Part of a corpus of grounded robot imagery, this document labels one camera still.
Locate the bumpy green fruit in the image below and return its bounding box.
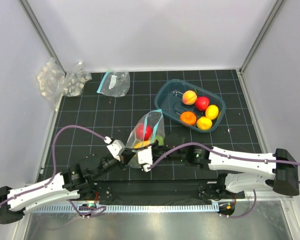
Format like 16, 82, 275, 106
154, 134, 165, 146

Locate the clear zip bag blue zipper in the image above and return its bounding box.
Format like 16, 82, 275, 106
125, 109, 166, 172

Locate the yellow pear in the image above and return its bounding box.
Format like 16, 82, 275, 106
133, 140, 152, 149

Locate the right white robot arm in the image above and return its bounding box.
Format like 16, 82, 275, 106
144, 142, 300, 198

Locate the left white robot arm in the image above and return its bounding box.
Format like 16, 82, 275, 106
0, 149, 136, 225

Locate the empty zip bag back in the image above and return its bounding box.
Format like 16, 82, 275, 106
96, 70, 131, 98

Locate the bag of white pieces right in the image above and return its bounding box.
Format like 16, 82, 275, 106
63, 62, 92, 97

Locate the bag of white pieces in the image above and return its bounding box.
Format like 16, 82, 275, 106
63, 62, 92, 97
36, 57, 66, 112

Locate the bag of white pieces left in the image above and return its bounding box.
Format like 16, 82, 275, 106
36, 57, 66, 112

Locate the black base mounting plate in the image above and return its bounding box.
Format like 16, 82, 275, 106
80, 179, 245, 206

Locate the orange fruit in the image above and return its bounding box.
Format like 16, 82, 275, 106
179, 111, 197, 126

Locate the yellow lemon left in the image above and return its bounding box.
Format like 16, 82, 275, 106
196, 116, 213, 131

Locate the yellow lemon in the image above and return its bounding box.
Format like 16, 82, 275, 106
196, 116, 213, 131
205, 104, 219, 120

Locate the yellow lemon right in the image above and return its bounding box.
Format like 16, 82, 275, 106
205, 104, 219, 120

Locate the bright red apple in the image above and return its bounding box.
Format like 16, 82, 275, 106
194, 96, 210, 111

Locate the teal plastic fruit basin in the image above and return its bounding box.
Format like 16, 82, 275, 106
154, 79, 226, 133

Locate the peach coloured fruit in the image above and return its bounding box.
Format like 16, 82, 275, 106
182, 90, 198, 106

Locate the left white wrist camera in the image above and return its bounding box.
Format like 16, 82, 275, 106
104, 136, 125, 161

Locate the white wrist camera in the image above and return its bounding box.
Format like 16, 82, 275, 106
104, 136, 125, 161
136, 146, 153, 172

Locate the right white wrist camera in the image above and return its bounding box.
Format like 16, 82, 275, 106
136, 146, 153, 172

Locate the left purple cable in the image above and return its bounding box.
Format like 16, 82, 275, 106
0, 124, 112, 225

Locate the white slotted cable duct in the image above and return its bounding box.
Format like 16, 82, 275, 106
33, 202, 219, 214

